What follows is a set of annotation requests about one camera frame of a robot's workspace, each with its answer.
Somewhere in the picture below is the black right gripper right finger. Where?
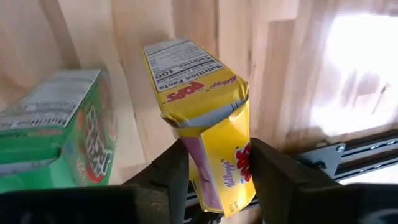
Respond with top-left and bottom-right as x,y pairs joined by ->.
249,138 -> 398,224

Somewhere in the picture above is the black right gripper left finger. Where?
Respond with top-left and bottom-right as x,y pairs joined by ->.
0,138 -> 190,224

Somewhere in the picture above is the green Apple Jacks cereal box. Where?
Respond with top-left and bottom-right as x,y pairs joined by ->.
0,68 -> 119,194

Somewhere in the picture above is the yellow Corn Pops cereal box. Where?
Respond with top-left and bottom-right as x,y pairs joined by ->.
142,35 -> 257,218

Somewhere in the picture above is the aluminium frame rail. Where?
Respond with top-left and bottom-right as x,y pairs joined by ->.
183,128 -> 398,223

